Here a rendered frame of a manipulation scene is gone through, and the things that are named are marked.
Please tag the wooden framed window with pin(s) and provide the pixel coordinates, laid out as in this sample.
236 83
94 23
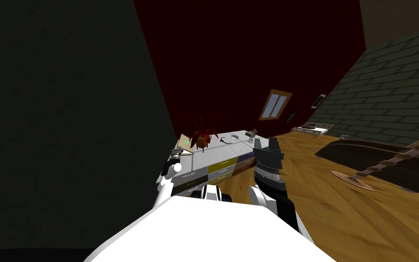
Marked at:
275 104

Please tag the brown floor lamp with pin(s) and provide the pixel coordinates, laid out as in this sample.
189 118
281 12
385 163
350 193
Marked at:
355 180

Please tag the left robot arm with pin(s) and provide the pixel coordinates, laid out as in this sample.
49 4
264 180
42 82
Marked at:
166 183

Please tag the pale low sideboard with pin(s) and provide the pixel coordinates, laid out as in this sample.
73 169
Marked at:
313 128

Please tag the white framed wall picture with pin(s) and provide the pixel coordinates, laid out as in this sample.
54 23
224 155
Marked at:
318 101

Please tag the small grey desk lamp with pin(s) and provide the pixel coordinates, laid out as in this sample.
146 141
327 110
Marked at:
251 135

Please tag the tan book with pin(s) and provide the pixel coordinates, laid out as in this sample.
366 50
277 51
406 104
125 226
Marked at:
185 142

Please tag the grey bowl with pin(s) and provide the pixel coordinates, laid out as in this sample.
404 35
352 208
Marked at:
235 137

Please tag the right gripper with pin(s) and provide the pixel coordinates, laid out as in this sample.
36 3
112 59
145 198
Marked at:
268 159

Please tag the red potted plant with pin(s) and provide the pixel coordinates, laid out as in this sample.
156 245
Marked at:
203 137

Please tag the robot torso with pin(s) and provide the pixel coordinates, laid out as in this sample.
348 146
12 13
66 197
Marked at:
209 233

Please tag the grey dresser with coloured drawers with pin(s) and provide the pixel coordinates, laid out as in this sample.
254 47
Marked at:
227 165

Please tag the small dark wall picture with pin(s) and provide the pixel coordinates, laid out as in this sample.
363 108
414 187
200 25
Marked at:
291 117

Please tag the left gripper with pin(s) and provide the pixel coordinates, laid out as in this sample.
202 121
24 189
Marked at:
176 153

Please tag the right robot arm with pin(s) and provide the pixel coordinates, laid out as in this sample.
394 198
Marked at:
283 203

